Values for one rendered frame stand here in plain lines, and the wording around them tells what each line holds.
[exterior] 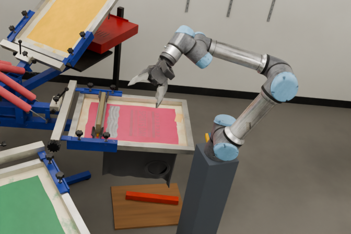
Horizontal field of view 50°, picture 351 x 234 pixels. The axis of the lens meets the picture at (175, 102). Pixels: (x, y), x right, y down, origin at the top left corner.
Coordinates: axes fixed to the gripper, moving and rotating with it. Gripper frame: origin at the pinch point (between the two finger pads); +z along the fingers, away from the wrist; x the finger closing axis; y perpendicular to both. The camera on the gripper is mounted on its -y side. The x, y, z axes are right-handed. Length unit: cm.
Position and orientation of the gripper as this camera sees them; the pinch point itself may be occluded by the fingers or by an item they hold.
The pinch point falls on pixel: (142, 97)
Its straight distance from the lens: 149.6
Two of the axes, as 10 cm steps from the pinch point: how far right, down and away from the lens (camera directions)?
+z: -5.4, 8.1, -2.3
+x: -7.1, -5.9, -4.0
